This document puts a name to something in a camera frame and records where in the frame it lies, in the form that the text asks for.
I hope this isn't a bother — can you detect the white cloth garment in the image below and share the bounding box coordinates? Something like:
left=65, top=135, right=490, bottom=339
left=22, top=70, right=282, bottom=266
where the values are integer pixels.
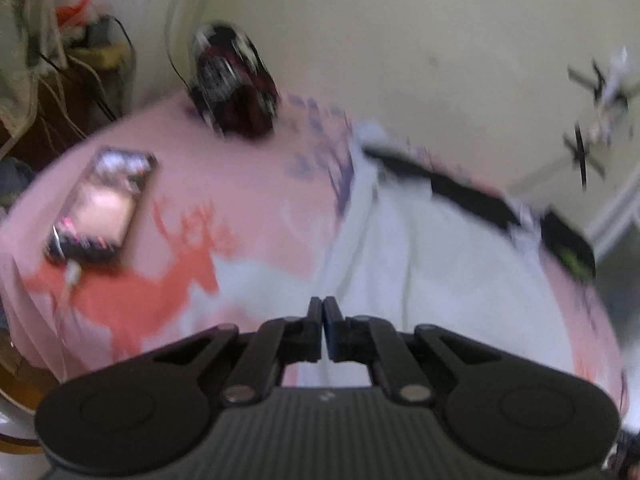
left=201, top=122, right=576, bottom=372

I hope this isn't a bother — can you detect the pink floral bed sheet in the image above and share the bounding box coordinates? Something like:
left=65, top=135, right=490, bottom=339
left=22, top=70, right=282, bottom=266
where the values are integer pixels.
left=1, top=96, right=628, bottom=408

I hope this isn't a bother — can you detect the smartphone with lit screen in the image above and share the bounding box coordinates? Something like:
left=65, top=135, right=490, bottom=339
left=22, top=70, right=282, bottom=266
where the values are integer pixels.
left=44, top=146, right=157, bottom=266

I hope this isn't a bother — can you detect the black and green folded garment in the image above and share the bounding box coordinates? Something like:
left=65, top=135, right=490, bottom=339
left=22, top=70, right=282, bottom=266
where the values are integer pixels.
left=539, top=209, right=597, bottom=282

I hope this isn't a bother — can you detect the black red patterned bag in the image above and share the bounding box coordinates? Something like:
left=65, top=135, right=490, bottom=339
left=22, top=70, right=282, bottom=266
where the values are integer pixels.
left=190, top=22, right=280, bottom=141

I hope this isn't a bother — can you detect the white power strip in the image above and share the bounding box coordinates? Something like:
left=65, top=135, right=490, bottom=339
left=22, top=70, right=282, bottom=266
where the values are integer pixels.
left=588, top=46, right=630, bottom=146

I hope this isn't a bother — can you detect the cluttered wooden side table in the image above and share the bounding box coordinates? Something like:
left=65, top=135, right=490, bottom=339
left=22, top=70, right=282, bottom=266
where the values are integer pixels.
left=1, top=0, right=136, bottom=168

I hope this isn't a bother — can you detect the grey wall cable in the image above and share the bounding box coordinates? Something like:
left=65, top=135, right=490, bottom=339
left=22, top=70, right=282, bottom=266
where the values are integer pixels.
left=504, top=159, right=576, bottom=196

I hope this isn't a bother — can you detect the black tape cross on wall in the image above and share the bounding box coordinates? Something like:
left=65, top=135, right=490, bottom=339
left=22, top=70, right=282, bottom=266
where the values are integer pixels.
left=563, top=122, right=606, bottom=192

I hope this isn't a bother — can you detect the white window frame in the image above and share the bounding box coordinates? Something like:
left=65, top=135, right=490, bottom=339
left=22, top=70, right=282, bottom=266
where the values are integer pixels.
left=582, top=164, right=639, bottom=261

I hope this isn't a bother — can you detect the black cable on left wall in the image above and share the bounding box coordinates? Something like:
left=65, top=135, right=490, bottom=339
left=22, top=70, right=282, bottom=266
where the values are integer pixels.
left=164, top=0, right=216, bottom=91

